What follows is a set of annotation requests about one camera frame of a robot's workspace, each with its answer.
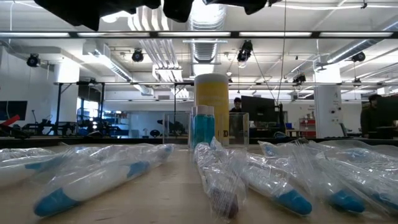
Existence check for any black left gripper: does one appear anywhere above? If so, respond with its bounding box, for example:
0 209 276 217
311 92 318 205
33 0 194 32

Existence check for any blue white toothbrush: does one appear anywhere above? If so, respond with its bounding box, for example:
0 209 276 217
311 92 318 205
33 143 175 218
306 141 398 217
214 136 313 218
258 139 367 215
0 146 106 190

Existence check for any yellow wipes canister white lid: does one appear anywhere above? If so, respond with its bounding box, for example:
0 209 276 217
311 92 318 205
194 73 230 146

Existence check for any person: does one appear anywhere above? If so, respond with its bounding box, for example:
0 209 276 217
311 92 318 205
359 93 398 139
229 96 244 113

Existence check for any black computer monitor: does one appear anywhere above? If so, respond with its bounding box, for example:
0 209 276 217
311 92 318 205
377 95 398 125
241 95 277 131

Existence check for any clear acrylic organizer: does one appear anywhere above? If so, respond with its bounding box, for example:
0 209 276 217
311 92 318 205
162 111 250 149

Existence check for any red storage shelf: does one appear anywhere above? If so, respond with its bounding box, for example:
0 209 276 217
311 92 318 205
298 117 317 138

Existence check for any black metal rack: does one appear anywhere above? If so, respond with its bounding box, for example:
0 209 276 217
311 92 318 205
53 80 106 136

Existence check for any silver ventilation duct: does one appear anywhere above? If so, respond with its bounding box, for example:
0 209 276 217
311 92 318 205
185 0 228 65

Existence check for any thin hanging black cable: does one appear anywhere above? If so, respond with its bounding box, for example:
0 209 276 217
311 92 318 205
275 0 287 106

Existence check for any black aluminium table frame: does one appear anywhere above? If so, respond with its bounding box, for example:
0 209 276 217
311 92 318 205
0 135 398 149

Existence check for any dark wall screen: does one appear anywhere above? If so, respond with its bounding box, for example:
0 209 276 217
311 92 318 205
0 100 28 121

